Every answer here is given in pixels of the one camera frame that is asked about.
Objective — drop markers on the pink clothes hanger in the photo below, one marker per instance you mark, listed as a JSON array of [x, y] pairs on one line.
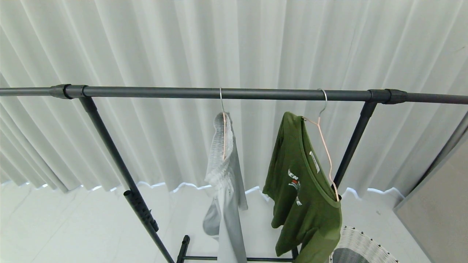
[[325, 146], [224, 138]]

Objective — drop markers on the pale grey shorts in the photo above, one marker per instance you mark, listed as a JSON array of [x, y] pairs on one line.
[[228, 204]]

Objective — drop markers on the green garment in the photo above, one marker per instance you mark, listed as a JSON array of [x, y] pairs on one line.
[[292, 204]]

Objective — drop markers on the black clothes rack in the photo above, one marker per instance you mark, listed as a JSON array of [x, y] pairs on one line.
[[182, 92]]

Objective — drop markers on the white laundry basket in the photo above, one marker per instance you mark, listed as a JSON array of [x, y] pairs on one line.
[[362, 244]]

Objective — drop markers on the white curtain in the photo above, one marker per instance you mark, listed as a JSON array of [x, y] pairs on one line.
[[182, 44]]

